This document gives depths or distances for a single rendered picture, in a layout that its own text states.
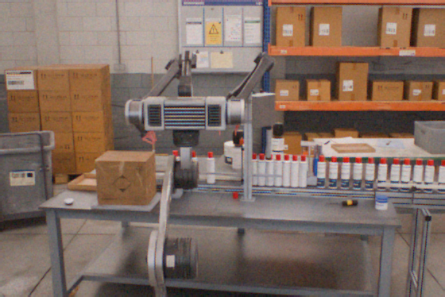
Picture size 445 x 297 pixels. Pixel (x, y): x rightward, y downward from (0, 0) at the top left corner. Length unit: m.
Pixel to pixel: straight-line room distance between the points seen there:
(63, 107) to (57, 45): 1.64
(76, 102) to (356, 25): 3.96
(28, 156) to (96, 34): 3.13
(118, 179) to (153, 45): 4.73
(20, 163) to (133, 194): 2.19
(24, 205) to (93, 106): 1.67
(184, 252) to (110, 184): 1.01
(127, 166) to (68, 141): 3.51
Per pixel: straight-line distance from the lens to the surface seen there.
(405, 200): 3.38
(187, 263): 2.28
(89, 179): 3.81
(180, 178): 2.64
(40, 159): 5.15
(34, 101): 6.56
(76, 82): 6.42
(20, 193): 5.26
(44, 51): 8.03
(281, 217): 2.98
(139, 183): 3.10
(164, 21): 7.66
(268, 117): 3.18
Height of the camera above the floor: 1.88
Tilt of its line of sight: 14 degrees down
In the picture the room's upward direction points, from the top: straight up
